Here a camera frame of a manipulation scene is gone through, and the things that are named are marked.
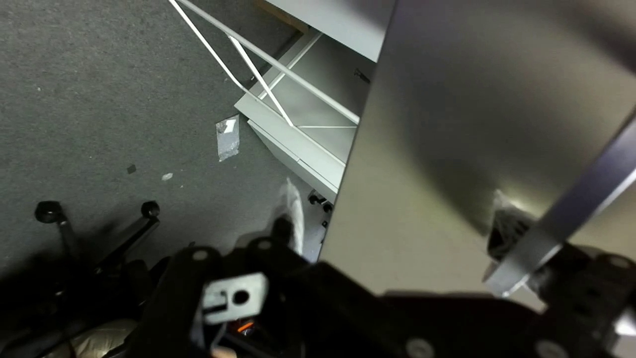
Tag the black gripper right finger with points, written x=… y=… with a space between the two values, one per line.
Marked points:
x=510 y=233

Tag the beige filing cabinet drawer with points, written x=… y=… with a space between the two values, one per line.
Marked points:
x=430 y=165

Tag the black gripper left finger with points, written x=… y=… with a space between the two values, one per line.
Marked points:
x=291 y=215

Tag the black caster chair base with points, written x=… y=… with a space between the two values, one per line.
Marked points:
x=132 y=235

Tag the clear plastic floor scrap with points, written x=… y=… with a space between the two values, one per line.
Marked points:
x=228 y=139

